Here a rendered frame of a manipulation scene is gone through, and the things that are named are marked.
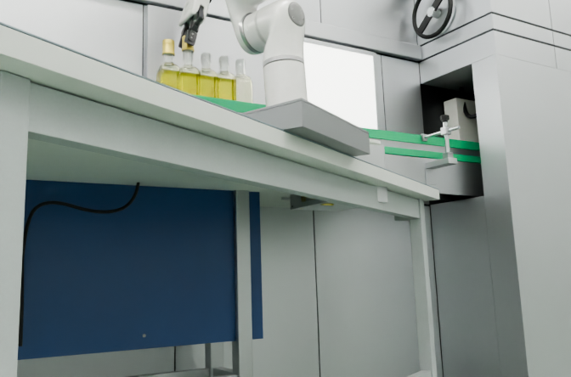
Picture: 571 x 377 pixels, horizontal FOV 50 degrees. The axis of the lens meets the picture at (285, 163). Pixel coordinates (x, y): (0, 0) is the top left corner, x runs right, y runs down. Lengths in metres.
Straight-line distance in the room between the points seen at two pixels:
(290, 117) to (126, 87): 0.41
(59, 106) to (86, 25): 1.14
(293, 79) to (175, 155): 0.49
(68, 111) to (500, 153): 1.70
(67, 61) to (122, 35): 1.20
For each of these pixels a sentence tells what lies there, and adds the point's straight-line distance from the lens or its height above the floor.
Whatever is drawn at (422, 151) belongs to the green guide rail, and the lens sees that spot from 2.22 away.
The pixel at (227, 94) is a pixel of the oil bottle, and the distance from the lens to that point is 1.82.
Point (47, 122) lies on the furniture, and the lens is 0.79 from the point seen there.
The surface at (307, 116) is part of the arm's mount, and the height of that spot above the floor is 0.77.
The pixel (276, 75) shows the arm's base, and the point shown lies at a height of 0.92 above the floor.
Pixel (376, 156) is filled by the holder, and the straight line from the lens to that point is 1.68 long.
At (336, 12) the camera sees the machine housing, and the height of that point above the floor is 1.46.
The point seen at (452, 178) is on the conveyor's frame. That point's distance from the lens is 2.27.
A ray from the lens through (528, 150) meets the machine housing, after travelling 2.35.
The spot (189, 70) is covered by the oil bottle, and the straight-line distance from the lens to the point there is 1.79.
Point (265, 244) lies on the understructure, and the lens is 2.01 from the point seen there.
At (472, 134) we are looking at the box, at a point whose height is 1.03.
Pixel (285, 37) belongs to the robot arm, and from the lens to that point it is 1.40.
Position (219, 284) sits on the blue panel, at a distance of 1.61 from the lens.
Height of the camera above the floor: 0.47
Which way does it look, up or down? 11 degrees up
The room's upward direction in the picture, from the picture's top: 2 degrees counter-clockwise
